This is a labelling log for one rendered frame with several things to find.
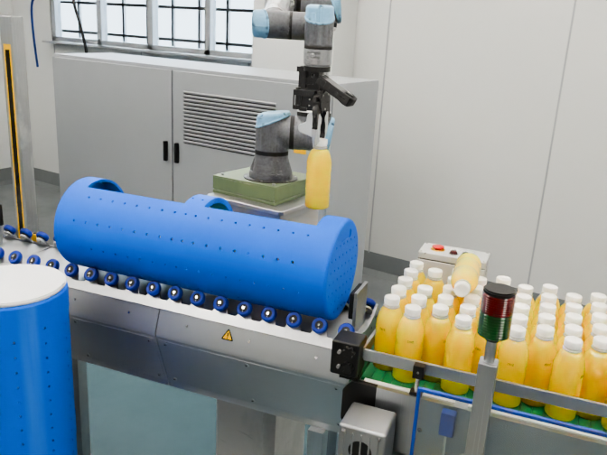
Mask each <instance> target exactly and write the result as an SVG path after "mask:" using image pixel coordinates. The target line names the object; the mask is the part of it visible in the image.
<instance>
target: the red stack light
mask: <svg viewBox="0 0 607 455"><path fill-rule="evenodd" d="M515 301H516V296H515V297H513V298H510V299H500V298H495V297H492V296H489V295H488V294H487V293H486V292H484V291H482V296H481V307H480V309H481V311H482V312H483V313H485V314H487V315H489V316H491V317H495V318H508V317H511V316H512V315H513V313H514V307H515Z"/></svg>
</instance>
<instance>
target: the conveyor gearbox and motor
mask: <svg viewBox="0 0 607 455"><path fill-rule="evenodd" d="M396 418H397V414H396V413H394V412H390V411H387V410H384V409H380V408H377V407H373V406H369V405H365V404H360V403H356V402H354V403H352V404H351V406H350V408H349V410H348V412H346V414H345V415H344V417H343V419H342V420H341V423H340V428H339V439H338V450H337V455H392V452H393V444H394V436H395V428H396Z"/></svg>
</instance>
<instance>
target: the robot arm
mask: <svg viewBox="0 0 607 455"><path fill-rule="evenodd" d="M264 7H265V9H256V10H254V11H253V14H252V35H253V36H254V37H257V38H263V39H266V38H267V39H283V40H297V41H304V49H303V64H304V65H303V66H297V70H296V71H299V81H298V87H297V88H296V89H294V95H295V104H294V95H293V109H297V116H291V112H290V111H288V110H276V111H267V112H263V113H260V114H258V115H257V123H256V144H255V157H254V160H253V162H252V164H251V167H250V170H249V177H250V178H252V179H255V180H260V181H289V180H291V179H292V178H293V173H292V169H291V165H290V162H289V159H288V150H289V149H291V150H306V151H311V150H312V149H313V148H315V147H316V146H317V144H318V143H319V142H320V138H325V139H327V140H328V143H327V147H328V148H327V150H328V149H329V147H330V144H331V140H332V133H333V128H334V122H335V119H334V118H333V117H331V111H330V102H331V99H330V97H331V95H332V96H333V97H335V98H336V99H338V100H339V101H340V103H342V104H343V105H344V106H345V107H352V106H353V105H354V104H355V102H356V101H357V98H356V97H355V96H354V95H353V94H352V93H350V92H349V91H347V90H346V89H345V88H343V87H342V86H340V85H339V84H337V83H336V82H335V81H333V80H332V79H330V78H329V72H331V67H330V66H331V65H332V41H333V32H334V31H335V30H336V29H337V23H341V0H265V2H264Z"/></svg>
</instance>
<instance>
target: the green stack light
mask: <svg viewBox="0 0 607 455"><path fill-rule="evenodd" d="M512 318H513V315H512V316H511V317H508V318H495V317H491V316H489V315H487V314H485V313H483V312H482V311H481V309H480V314H479V320H478V326H477V333H478V334H479V335H480V336H481V337H483V338H485V339H488V340H493V341H504V340H507V339H509V335H510V330H511V324H512Z"/></svg>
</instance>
